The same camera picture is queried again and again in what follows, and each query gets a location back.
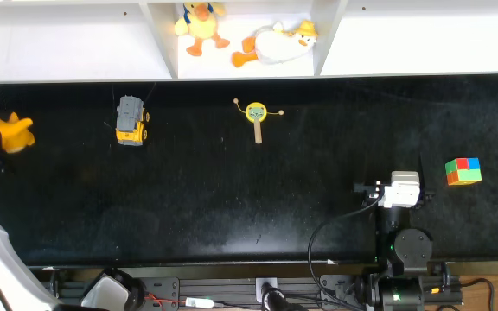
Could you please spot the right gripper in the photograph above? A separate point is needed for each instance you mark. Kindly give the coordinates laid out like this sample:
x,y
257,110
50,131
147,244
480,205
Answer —
x,y
366,188

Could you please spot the grey and yellow toy truck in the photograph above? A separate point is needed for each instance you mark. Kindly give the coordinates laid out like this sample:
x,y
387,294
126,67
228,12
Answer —
x,y
131,123

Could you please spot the orange dinosaur toy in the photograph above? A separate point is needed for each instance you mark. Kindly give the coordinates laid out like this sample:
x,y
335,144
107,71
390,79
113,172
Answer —
x,y
13,134

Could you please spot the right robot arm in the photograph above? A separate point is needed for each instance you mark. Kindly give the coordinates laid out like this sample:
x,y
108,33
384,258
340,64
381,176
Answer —
x,y
412,250

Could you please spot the many-coloured puzzle cube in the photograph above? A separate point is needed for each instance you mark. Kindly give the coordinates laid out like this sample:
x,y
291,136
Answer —
x,y
463,172

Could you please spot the white shelf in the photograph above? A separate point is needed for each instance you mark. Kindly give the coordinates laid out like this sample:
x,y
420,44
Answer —
x,y
59,43

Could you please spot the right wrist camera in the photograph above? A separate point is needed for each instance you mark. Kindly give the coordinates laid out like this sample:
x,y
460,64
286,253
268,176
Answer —
x,y
402,190

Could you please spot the mounting rail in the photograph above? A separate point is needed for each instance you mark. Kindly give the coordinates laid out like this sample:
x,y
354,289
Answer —
x,y
231,287

